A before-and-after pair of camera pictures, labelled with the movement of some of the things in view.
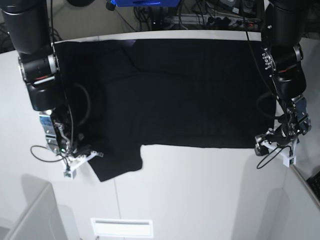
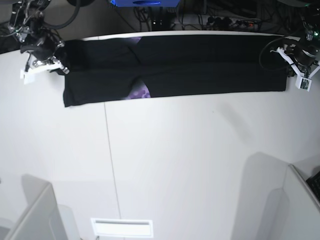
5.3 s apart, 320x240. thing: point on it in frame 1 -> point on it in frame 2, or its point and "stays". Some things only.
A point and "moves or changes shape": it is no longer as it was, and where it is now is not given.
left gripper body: (79, 148) -> (44, 50)
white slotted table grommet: (123, 227) stays
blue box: (146, 3) stays
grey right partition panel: (304, 219) stays
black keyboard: (314, 182) stays
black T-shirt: (121, 94) moves or changes shape
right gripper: (277, 136) -> (305, 55)
